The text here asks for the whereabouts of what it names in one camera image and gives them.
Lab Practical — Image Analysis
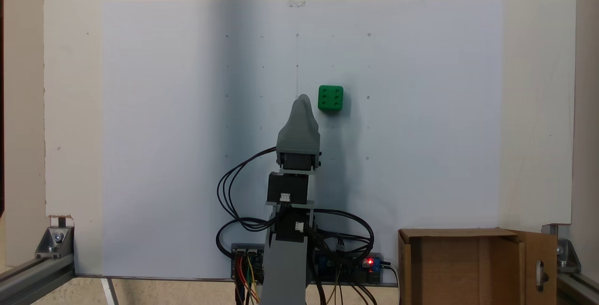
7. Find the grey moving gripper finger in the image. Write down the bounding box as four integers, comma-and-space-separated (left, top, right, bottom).
276, 94, 321, 154

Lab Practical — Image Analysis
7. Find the green die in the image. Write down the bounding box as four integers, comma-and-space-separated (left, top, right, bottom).
318, 85, 344, 112

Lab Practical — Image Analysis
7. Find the blue circuit board red LED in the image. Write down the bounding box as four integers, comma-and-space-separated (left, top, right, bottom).
313, 251, 384, 287

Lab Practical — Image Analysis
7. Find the brown cardboard box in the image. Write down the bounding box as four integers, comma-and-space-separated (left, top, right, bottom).
398, 228, 558, 305

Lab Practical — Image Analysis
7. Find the black gripper motor cable bundle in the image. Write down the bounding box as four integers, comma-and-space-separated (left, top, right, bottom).
217, 147, 281, 232

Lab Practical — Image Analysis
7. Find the black arm motor cable bundle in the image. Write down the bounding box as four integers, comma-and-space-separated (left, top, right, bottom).
309, 209, 375, 268

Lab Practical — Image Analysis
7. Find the circuit board with jumper wires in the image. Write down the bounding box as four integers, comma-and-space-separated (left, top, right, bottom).
232, 244, 263, 281

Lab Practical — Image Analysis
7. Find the black power cable loop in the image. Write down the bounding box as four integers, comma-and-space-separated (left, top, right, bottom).
216, 218, 272, 259

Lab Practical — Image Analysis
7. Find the yellow wire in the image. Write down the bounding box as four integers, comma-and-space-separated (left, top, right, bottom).
325, 272, 342, 305

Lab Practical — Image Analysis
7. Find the white cable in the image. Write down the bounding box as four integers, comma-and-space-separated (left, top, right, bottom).
381, 262, 402, 305

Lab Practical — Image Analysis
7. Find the metal corner bracket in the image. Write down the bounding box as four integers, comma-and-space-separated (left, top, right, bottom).
542, 223, 582, 274
35, 225, 74, 259

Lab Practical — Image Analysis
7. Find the aluminium frame post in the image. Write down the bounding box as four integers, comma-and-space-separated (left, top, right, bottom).
0, 253, 75, 305
557, 270, 599, 305

